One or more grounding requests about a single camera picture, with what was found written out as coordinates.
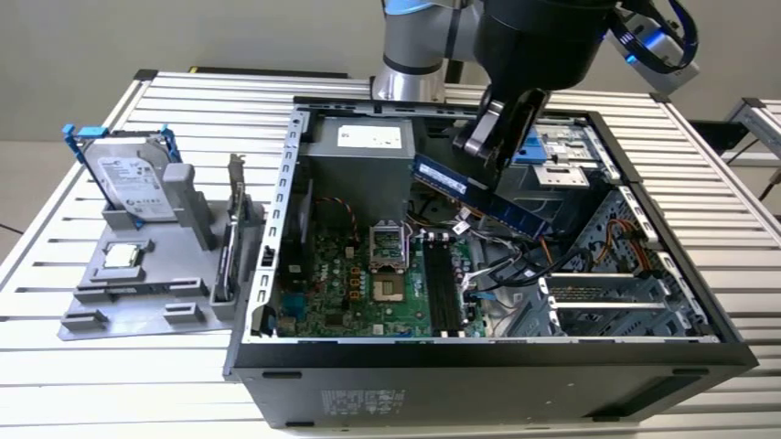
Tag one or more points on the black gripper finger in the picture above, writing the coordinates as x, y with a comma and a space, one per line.
482, 137
521, 119

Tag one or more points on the dark RAM stick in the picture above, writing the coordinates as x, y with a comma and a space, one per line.
140, 289
444, 176

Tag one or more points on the black RAM slot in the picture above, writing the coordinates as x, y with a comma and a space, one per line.
442, 283
434, 283
450, 283

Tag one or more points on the blue plastic bay latch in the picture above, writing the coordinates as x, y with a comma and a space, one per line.
530, 153

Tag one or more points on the grey power supply unit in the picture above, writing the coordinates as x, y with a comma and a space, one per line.
359, 174

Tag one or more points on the CPU socket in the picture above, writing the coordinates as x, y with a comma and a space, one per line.
388, 288

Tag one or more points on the green motherboard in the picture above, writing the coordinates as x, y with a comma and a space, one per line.
330, 283

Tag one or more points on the perforated metal disk bay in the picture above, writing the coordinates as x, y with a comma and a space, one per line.
610, 305

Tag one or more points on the blue expansion slot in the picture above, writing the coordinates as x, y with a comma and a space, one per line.
292, 306

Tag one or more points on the green graphics card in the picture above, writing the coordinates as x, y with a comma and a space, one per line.
228, 256

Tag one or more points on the black PC case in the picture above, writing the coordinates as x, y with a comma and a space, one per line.
427, 393

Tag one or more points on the grey parts rack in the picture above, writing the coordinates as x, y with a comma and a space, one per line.
176, 260

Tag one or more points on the hard disk in blue carrier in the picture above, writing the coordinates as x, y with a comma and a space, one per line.
131, 178

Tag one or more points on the silver CPU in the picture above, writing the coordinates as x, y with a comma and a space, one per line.
123, 255

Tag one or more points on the black table bracket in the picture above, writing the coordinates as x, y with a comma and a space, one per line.
719, 135

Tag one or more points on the aluminium frame table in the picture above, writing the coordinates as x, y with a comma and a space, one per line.
756, 114

